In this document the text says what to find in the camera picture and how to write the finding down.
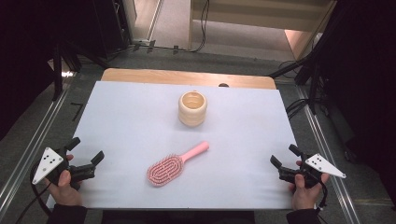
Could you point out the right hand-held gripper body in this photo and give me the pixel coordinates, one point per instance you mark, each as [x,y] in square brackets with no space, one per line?
[320,165]

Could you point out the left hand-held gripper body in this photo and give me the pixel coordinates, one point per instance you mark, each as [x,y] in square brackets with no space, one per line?
[49,161]

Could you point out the person's right hand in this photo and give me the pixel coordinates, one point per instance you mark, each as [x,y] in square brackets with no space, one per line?
[306,196]

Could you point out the white table board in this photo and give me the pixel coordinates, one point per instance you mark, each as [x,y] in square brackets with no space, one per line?
[124,124]

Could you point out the black metal stand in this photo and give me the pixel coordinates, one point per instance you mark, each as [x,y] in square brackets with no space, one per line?
[314,90]
[57,71]

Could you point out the black cabinet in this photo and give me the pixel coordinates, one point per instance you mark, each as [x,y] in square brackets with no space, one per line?
[112,28]

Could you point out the pink hairbrush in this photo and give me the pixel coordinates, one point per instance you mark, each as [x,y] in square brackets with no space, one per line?
[165,171]

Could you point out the aluminium floor rail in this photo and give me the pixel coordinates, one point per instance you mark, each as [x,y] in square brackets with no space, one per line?
[34,137]
[323,155]

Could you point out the cream ribbed cup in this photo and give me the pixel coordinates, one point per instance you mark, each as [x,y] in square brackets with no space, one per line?
[192,115]

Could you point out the person's left hand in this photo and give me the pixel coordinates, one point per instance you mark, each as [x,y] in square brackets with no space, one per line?
[65,191]

